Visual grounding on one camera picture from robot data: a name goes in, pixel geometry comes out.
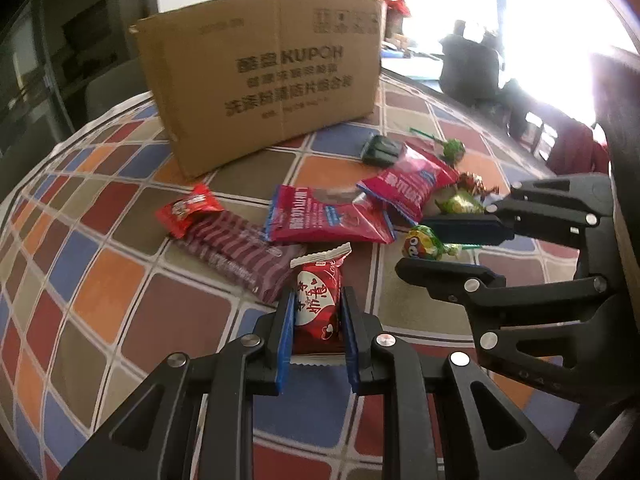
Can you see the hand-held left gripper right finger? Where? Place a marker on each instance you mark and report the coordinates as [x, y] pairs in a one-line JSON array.
[[350, 340]]

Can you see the dark glass sliding door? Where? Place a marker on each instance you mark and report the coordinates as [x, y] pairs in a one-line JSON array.
[[60, 50]]

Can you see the yellow lollipop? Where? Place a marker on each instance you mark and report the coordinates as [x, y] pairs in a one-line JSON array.
[[424, 242]]

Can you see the colourful checked tablecloth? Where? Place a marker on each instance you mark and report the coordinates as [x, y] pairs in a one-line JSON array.
[[125, 280]]

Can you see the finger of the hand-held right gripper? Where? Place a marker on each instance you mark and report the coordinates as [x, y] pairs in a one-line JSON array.
[[465, 227], [440, 277]]

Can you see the brown cardboard box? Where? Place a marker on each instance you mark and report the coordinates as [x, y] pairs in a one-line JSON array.
[[260, 70]]

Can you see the small black pouch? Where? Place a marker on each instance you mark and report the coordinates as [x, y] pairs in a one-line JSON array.
[[382, 150]]

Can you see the maroon striped wafer packet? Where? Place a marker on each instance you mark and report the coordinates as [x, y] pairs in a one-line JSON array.
[[235, 250]]

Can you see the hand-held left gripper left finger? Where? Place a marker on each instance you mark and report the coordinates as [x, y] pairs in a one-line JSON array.
[[285, 340]]

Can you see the small red snack packet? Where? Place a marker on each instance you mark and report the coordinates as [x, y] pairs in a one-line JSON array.
[[187, 210]]

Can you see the dark wooden chair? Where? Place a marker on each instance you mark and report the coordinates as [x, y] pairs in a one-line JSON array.
[[622, 125]]

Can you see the yellow-green candy packet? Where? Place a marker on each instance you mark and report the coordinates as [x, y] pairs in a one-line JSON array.
[[462, 203]]

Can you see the pink-red snack packet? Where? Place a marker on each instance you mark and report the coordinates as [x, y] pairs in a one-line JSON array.
[[410, 180], [325, 215]]

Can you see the dark grey chair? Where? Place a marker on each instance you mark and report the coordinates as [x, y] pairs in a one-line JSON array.
[[470, 65]]

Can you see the red and gold candy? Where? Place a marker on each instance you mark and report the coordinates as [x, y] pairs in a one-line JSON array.
[[472, 182]]

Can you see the green lollipop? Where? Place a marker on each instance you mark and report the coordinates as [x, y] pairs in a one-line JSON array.
[[453, 151]]

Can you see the red cloth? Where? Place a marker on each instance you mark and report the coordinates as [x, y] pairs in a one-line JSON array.
[[575, 147]]

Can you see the red heart-print snack packet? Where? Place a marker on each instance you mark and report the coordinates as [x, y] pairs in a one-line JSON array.
[[317, 305]]

